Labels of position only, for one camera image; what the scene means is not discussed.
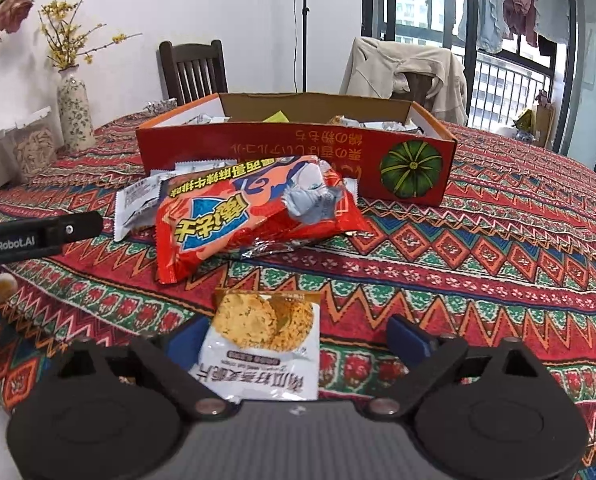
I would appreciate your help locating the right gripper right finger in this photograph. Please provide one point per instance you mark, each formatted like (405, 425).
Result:
(466, 412)

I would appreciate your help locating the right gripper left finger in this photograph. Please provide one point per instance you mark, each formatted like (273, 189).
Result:
(112, 412)

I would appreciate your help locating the white cracker snack packet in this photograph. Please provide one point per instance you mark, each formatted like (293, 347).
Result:
(262, 346)

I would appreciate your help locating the large red chip bag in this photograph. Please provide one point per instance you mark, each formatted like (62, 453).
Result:
(249, 209)

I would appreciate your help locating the floral ceramic vase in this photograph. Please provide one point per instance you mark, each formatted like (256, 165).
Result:
(74, 111)

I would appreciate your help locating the patterned red tablecloth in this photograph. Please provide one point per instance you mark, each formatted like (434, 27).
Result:
(510, 252)

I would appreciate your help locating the silver foil wrapper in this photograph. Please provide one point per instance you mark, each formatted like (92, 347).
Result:
(155, 108)

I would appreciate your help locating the yellow flower branches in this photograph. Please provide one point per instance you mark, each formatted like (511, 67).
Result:
(68, 41)

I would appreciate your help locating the dark wooden chair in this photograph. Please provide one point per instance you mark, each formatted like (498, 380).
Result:
(193, 71)

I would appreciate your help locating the red pumpkin cardboard box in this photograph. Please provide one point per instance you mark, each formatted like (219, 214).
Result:
(395, 150)

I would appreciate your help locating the chair under jacket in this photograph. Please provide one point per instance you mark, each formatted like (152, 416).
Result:
(422, 90)

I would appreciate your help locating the beige jacket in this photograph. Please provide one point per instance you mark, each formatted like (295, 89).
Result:
(381, 69)

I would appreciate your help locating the hanging light blue garment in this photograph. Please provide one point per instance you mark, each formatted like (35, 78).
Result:
(491, 29)

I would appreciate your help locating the black light stand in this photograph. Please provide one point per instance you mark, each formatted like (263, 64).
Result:
(304, 41)

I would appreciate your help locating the sliding glass door frame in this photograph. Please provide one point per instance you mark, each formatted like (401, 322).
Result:
(519, 56)

